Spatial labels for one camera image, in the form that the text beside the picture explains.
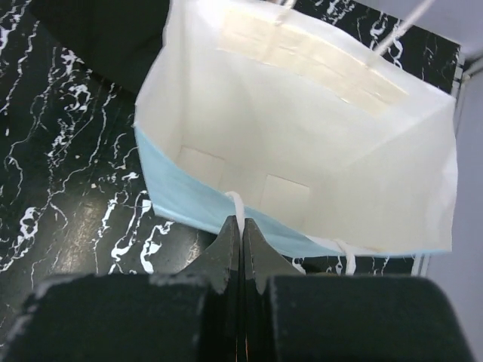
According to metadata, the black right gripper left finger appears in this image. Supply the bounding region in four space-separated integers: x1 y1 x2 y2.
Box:
3 216 241 361

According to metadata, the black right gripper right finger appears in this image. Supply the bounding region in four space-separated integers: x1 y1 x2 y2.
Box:
243 219 473 361

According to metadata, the blue white paper bag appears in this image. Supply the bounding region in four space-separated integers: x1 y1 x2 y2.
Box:
134 1 457 272

